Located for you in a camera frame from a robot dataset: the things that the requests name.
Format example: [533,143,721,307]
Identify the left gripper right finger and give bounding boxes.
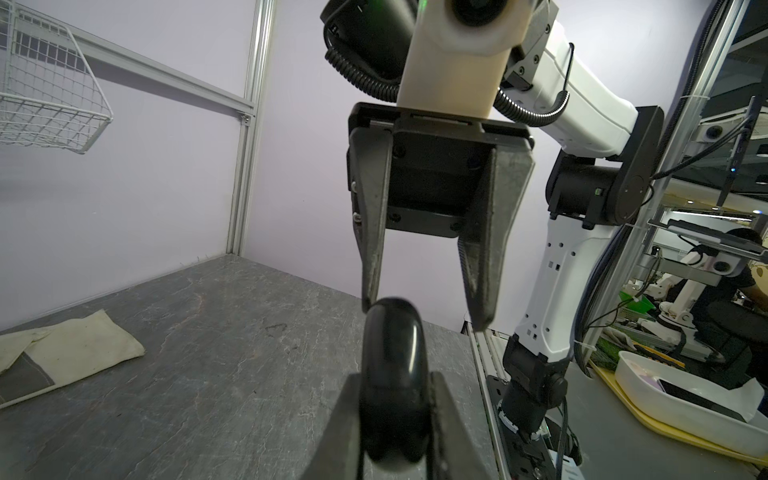
[427,372,491,480]

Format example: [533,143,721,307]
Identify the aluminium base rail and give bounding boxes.
[464,320,586,480]

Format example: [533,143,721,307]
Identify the beige gardening glove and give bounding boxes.
[1,310,145,408]

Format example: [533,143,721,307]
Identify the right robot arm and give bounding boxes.
[321,1,663,438]

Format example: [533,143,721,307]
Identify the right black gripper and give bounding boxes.
[348,102,534,331]

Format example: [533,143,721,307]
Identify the white plastic tray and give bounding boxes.
[611,351,767,464]

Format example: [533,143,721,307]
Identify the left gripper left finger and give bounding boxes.
[301,373,364,480]

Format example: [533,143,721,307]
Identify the black earbud charging case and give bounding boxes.
[359,297,430,472]

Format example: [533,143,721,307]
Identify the yellow tray under bin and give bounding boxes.
[590,359,768,469]

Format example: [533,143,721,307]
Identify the long white wire basket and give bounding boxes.
[1,1,113,154]

